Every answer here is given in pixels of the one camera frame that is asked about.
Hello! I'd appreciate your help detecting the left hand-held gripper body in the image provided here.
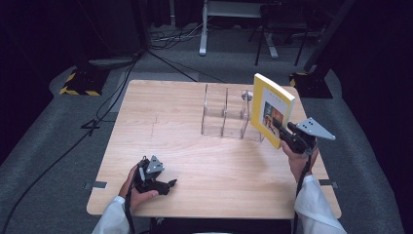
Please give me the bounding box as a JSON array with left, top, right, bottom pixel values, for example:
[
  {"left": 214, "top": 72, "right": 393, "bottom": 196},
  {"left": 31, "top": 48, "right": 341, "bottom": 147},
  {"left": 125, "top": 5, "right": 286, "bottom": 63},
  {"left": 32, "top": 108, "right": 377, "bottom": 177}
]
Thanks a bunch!
[{"left": 133, "top": 154, "right": 166, "bottom": 195}]

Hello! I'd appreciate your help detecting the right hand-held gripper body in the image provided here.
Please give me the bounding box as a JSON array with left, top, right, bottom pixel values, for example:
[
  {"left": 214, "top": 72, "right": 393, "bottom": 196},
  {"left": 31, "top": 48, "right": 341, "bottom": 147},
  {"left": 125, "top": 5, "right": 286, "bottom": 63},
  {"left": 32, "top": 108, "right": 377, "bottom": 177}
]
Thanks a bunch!
[{"left": 280, "top": 117, "right": 337, "bottom": 155}]

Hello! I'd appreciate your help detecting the yellow book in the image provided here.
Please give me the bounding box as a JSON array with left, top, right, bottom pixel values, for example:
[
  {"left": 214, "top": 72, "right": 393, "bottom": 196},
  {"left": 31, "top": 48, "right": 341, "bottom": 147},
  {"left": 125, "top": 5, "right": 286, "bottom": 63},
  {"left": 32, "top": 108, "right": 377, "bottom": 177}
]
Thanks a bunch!
[{"left": 249, "top": 72, "right": 296, "bottom": 150}]

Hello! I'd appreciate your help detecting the clear acrylic book rack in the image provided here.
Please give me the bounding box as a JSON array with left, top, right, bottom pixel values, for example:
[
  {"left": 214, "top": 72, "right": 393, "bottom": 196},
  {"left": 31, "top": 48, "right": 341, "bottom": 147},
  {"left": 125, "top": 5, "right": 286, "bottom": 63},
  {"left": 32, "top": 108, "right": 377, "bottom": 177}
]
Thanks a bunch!
[{"left": 200, "top": 83, "right": 266, "bottom": 143}]

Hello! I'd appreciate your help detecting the person's right hand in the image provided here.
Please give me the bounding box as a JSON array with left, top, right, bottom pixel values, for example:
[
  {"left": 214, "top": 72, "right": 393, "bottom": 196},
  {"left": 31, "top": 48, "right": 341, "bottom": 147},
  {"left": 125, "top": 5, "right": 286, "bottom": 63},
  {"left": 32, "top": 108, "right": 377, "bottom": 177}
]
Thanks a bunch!
[{"left": 280, "top": 140, "right": 319, "bottom": 183}]

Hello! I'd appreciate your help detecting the person's left hand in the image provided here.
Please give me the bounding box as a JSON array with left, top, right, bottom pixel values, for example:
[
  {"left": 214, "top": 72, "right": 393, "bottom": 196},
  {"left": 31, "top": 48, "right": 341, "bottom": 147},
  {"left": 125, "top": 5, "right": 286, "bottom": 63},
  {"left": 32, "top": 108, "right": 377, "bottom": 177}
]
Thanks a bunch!
[{"left": 118, "top": 164, "right": 160, "bottom": 213}]

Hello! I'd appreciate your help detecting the yellow black striped stand base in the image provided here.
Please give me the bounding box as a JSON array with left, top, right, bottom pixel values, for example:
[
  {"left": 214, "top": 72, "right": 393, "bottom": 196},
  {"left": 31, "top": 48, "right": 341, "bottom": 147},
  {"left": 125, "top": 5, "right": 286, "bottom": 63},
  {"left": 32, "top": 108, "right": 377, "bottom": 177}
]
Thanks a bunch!
[
  {"left": 58, "top": 65, "right": 111, "bottom": 98},
  {"left": 288, "top": 71, "right": 334, "bottom": 99}
]

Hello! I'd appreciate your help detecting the grey tape strip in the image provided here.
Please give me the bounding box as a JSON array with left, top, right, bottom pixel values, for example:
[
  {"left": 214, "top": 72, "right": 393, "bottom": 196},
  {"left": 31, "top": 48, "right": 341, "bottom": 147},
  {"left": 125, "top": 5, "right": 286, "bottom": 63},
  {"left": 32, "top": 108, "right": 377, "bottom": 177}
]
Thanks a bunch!
[
  {"left": 319, "top": 178, "right": 339, "bottom": 190},
  {"left": 84, "top": 180, "right": 108, "bottom": 191}
]

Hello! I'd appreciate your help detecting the grey metal pole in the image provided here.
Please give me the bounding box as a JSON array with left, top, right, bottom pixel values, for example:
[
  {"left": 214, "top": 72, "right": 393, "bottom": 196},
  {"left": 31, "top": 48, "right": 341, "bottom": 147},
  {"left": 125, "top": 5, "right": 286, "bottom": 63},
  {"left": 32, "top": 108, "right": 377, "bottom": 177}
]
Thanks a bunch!
[{"left": 303, "top": 0, "right": 357, "bottom": 73}]

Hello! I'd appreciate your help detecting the black chair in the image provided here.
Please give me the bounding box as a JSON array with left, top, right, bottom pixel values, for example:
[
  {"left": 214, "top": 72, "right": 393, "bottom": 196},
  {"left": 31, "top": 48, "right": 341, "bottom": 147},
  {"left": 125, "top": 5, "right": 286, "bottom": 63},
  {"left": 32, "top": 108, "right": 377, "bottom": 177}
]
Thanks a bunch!
[{"left": 247, "top": 2, "right": 310, "bottom": 67}]

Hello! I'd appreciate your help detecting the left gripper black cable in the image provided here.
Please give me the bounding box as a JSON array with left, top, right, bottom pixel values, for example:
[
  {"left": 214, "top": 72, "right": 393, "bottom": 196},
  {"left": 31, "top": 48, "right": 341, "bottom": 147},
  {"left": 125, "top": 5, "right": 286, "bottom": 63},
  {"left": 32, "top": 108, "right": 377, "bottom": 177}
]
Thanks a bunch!
[{"left": 124, "top": 158, "right": 144, "bottom": 234}]

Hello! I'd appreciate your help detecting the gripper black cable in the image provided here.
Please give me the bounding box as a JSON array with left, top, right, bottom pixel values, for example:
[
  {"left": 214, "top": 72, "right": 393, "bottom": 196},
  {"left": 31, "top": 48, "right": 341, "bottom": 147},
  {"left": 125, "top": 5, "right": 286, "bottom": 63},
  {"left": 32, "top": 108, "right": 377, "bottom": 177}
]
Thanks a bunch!
[
  {"left": 291, "top": 154, "right": 314, "bottom": 234},
  {"left": 124, "top": 158, "right": 144, "bottom": 234}
]

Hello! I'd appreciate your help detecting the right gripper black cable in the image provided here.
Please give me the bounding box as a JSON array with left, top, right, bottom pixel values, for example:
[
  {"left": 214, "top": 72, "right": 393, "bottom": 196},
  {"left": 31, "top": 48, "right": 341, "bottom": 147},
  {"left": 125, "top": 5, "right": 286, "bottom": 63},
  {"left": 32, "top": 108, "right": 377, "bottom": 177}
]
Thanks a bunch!
[{"left": 291, "top": 154, "right": 314, "bottom": 234}]

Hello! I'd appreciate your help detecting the long black floor cable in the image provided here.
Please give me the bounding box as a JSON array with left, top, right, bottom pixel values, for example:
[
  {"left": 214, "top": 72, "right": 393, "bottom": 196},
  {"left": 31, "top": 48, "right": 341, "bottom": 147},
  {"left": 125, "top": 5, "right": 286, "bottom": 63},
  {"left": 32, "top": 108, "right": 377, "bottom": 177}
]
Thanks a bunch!
[{"left": 0, "top": 53, "right": 142, "bottom": 234}]

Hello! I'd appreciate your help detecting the thin black floor cable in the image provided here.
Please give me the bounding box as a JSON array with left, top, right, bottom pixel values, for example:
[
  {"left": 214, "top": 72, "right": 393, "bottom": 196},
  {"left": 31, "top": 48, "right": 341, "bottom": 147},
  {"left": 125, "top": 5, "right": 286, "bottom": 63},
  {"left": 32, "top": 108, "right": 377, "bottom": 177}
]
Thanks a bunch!
[{"left": 145, "top": 49, "right": 226, "bottom": 84}]

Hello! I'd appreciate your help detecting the white desk frame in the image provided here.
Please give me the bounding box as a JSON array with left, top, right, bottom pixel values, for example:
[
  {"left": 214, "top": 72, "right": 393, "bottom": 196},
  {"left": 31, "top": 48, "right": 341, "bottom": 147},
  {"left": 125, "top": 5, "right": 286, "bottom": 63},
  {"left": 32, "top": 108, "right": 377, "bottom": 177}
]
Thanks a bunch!
[{"left": 198, "top": 0, "right": 280, "bottom": 59}]

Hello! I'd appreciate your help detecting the bundle of floor cables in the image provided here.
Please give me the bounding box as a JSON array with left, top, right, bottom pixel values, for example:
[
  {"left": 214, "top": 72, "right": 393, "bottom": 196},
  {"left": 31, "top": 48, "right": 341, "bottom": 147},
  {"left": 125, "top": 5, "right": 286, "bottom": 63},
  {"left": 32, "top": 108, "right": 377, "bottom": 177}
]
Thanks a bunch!
[{"left": 149, "top": 21, "right": 209, "bottom": 51}]

